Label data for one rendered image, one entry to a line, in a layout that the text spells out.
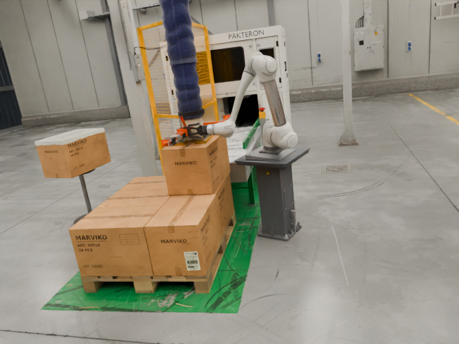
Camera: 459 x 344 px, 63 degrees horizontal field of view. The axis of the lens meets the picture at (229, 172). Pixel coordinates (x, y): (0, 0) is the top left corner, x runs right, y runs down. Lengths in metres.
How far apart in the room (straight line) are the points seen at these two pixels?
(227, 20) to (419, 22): 5.57
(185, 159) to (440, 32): 10.42
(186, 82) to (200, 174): 0.76
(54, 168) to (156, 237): 1.88
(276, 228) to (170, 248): 1.11
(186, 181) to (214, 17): 10.01
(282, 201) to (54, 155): 2.36
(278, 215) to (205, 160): 0.84
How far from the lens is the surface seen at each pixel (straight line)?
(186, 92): 3.18
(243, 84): 2.98
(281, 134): 2.98
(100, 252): 2.98
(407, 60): 12.48
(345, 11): 6.36
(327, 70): 12.28
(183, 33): 3.17
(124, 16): 4.66
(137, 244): 2.81
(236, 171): 3.72
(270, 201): 3.34
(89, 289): 3.21
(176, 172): 3.14
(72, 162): 4.17
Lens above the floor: 1.59
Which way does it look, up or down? 17 degrees down
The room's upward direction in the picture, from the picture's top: 7 degrees counter-clockwise
